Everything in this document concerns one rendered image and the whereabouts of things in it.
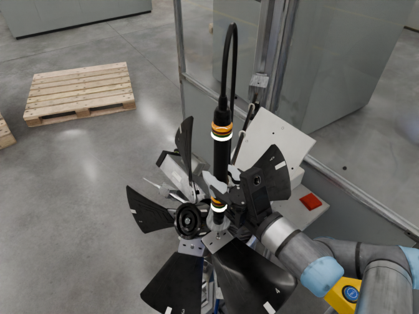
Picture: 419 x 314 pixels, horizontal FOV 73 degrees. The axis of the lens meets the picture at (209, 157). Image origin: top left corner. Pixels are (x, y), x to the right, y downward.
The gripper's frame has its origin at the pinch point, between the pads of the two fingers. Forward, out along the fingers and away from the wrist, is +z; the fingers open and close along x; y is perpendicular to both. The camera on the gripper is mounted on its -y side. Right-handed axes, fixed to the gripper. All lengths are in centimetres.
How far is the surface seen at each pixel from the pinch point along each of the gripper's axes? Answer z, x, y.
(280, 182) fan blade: -10.0, 15.6, 7.8
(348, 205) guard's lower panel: -16, 70, 60
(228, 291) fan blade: -16.8, -7.7, 33.0
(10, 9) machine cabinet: 550, 23, 105
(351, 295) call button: -40, 24, 41
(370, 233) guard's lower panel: -30, 70, 66
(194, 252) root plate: 1.8, -6.3, 39.8
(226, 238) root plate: -4.6, 1.8, 30.8
